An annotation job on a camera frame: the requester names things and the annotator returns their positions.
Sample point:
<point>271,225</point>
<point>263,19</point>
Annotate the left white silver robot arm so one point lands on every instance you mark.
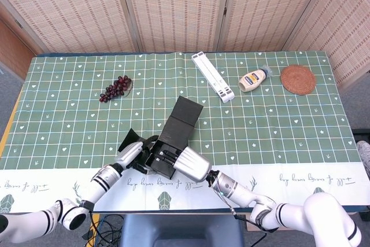
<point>101,183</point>

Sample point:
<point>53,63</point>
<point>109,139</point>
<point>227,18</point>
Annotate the white folding laptop stand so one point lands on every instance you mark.
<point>211,75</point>

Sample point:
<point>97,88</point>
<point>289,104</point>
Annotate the black cardboard folding box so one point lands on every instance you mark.
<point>179,131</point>

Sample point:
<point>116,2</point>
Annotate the woven bamboo folding screen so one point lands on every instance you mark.
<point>179,7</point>

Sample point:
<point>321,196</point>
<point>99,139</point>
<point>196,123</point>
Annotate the bunch of dark red grapes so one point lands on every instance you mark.
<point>115,88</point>

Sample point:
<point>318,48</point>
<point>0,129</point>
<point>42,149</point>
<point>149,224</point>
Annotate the cream mayonnaise squeeze bottle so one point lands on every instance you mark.
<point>253,80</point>

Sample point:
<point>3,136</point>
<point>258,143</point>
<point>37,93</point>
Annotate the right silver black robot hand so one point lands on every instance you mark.
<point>190,164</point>

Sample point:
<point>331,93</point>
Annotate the green checked tablecloth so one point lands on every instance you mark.
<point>72,128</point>

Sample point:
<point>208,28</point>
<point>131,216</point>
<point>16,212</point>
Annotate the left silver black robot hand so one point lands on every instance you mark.
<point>130,153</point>

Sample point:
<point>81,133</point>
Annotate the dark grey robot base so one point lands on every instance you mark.
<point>179,229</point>

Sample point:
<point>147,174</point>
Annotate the brown wooden door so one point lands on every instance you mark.
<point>11,50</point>

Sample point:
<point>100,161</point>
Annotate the round woven rattan coaster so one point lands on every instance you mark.
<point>297,80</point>

